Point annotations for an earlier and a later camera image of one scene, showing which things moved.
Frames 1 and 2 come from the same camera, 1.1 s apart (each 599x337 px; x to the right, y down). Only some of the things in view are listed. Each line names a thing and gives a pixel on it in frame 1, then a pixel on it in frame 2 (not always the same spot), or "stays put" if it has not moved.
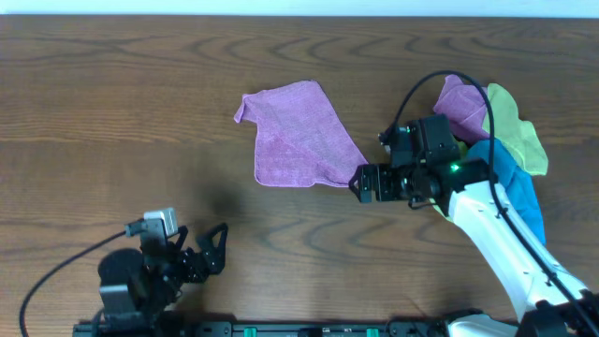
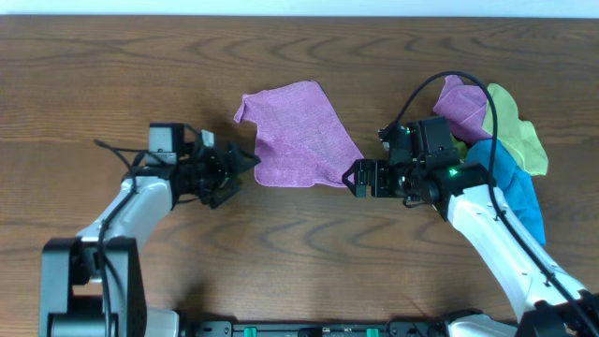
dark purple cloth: (465, 106) stays put
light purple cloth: (301, 140) stays put
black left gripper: (188, 259) to (221, 170)
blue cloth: (510, 171) stays put
